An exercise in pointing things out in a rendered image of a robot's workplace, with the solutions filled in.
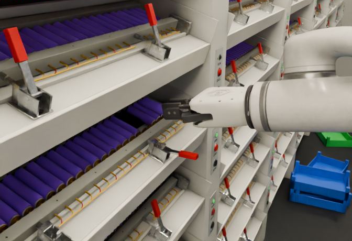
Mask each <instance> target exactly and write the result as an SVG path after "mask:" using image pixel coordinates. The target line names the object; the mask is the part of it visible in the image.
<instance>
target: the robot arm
mask: <svg viewBox="0 0 352 241"><path fill-rule="evenodd" d="M339 57H352V26H341V27H331V28H324V29H318V30H309V31H306V32H300V33H297V34H295V35H293V36H291V37H290V38H289V39H288V40H287V41H286V42H285V45H284V50H283V65H284V78H283V80H280V81H264V82H256V83H255V84H254V85H250V86H249V87H209V88H207V89H206V90H204V91H203V92H201V93H200V94H198V95H197V96H196V97H192V98H189V99H187V98H172V99H169V100H168V103H163V104H162V105H161V106H162V111H163V116H164V119H165V120H176V119H181V120H182V121H183V123H191V122H194V123H193V126H195V127H198V128H223V127H238V126H249V128H251V129H255V130H256V131H258V132H328V133H352V76H337V75H336V66H335V64H336V60H337V59H338V58H339ZM190 112H191V114H190Z"/></svg>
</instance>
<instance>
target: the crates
mask: <svg viewBox="0 0 352 241"><path fill-rule="evenodd" d="M316 133H317V135H318V136H319V138H320V139H321V141H322V142H323V143H324V145H325V146H326V147H352V137H351V136H350V135H349V134H348V133H328V132H316ZM299 163H300V161H297V160H296V163H295V168H294V172H291V176H290V186H291V187H290V196H289V201H293V202H298V203H302V204H307V205H311V206H316V207H320V208H324V209H328V210H332V211H337V212H342V213H345V212H346V207H347V206H350V201H351V196H352V194H351V193H350V187H349V175H350V171H349V170H347V169H348V164H349V160H345V162H342V161H339V160H335V159H332V158H329V157H325V156H322V155H321V152H320V151H318V152H317V156H316V157H315V158H314V159H313V160H312V161H311V162H310V163H309V164H308V165H307V166H304V165H300V164H299Z"/></svg>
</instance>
